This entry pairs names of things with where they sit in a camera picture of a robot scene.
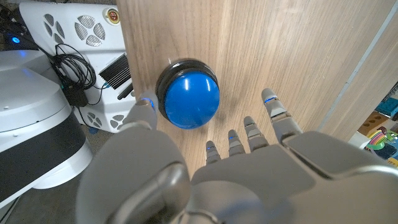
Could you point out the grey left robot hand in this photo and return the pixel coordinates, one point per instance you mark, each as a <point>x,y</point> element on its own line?
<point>248,186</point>

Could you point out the blue dome push button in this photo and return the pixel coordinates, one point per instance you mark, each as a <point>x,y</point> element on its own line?
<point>191,99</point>

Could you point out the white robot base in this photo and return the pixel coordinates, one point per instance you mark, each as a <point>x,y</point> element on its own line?
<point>71,18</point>

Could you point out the wooden block with holes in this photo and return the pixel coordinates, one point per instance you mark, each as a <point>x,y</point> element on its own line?
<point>373,123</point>

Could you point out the grey finned electronics box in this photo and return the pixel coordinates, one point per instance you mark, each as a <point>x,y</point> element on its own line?
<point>115,72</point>

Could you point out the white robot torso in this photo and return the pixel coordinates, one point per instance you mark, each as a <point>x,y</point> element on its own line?
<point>31,109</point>

